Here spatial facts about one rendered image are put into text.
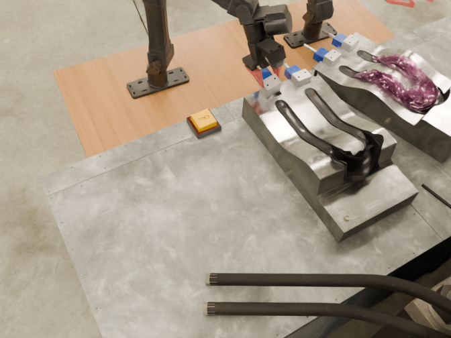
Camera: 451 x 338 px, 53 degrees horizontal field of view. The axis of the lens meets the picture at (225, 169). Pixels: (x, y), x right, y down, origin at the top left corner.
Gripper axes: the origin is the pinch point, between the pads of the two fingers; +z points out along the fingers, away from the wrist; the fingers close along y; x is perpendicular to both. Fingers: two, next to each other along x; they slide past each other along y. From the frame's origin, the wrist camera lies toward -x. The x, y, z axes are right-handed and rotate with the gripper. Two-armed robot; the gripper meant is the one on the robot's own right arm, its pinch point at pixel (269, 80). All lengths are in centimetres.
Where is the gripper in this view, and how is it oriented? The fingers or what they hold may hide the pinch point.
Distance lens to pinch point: 135.9
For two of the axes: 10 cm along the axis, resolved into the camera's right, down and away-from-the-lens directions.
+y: 8.6, -4.9, 1.4
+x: -4.2, -5.1, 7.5
